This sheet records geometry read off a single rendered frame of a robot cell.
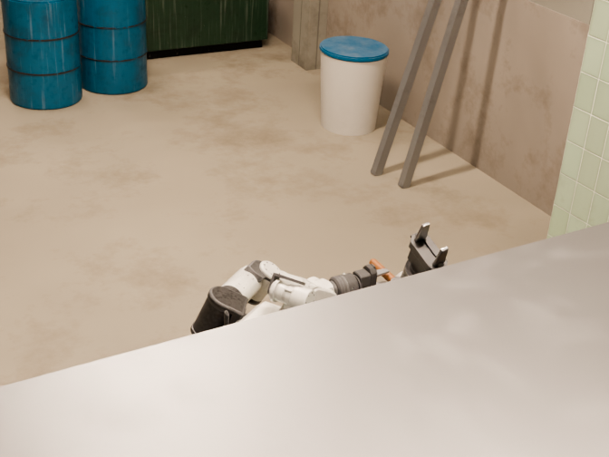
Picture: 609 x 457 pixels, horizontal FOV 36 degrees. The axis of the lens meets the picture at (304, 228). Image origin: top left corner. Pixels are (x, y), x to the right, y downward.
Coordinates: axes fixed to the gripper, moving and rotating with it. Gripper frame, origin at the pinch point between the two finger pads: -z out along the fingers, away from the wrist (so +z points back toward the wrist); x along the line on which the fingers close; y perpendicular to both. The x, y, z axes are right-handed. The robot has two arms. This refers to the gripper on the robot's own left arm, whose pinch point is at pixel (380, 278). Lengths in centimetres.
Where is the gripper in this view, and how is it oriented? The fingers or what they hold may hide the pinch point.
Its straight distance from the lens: 321.5
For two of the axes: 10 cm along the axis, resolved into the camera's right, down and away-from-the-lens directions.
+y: 4.8, 4.4, -7.6
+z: -8.8, 1.8, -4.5
